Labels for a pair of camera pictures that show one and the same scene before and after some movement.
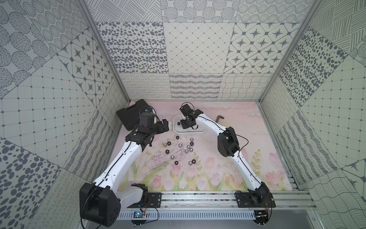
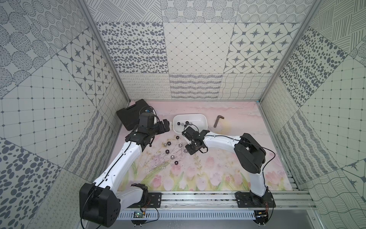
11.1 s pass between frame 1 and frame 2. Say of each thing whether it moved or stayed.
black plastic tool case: stayed
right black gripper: moved
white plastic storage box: stayed
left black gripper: stayed
